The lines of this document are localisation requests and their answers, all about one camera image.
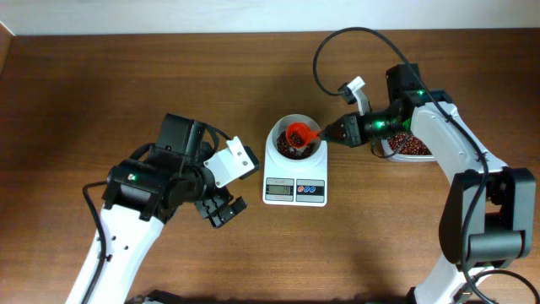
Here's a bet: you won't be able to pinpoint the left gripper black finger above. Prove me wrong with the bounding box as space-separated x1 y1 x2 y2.
194 187 233 219
209 197 247 228

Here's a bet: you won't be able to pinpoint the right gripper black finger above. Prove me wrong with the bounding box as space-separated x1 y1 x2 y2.
319 130 346 144
322 120 346 133

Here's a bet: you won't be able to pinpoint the orange measuring scoop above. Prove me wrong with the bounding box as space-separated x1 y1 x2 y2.
286 122 321 149

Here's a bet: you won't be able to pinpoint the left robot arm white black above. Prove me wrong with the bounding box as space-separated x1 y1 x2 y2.
67 113 259 303

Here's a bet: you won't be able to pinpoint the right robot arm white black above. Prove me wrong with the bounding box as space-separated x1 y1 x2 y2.
320 63 536 303

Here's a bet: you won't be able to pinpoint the white digital kitchen scale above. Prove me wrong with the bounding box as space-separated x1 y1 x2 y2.
262 150 328 207

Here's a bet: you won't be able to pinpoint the red beans in bowl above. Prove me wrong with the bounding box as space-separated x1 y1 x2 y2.
276 131 316 160

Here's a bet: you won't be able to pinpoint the clear plastic bean container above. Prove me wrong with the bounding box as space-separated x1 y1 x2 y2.
381 133 435 162

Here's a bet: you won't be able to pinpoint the red adzuki beans in container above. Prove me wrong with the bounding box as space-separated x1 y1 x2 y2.
387 134 431 155

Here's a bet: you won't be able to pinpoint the white round bowl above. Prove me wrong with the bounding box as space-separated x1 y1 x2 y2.
266 114 327 164

